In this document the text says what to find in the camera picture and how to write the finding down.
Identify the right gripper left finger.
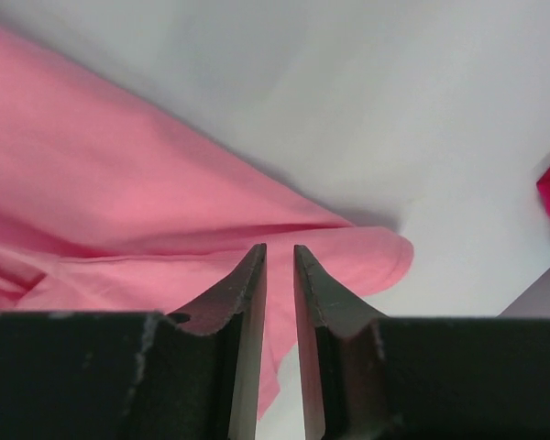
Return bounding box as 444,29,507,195
0,244,267,439

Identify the pink t shirt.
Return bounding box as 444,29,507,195
0,27,413,413

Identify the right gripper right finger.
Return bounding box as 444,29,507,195
293,246,550,439

